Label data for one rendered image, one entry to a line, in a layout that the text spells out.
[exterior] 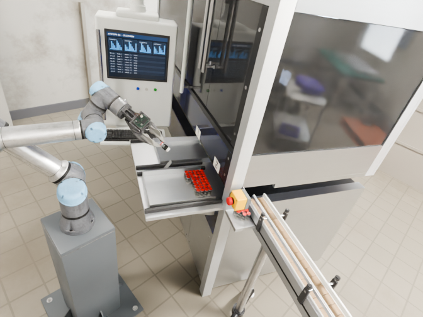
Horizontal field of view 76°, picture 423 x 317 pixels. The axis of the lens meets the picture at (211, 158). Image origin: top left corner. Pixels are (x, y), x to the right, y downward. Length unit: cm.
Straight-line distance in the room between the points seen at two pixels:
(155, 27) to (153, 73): 30
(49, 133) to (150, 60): 103
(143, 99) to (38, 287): 145
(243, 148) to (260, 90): 26
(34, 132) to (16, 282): 140
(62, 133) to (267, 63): 78
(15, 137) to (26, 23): 278
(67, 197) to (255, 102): 87
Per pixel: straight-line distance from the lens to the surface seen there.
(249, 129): 115
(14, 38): 383
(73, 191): 130
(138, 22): 192
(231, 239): 166
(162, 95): 206
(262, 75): 106
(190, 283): 217
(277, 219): 139
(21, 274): 237
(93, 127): 110
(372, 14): 129
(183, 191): 147
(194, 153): 177
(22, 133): 114
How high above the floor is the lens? 187
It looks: 35 degrees down
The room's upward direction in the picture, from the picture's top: 11 degrees clockwise
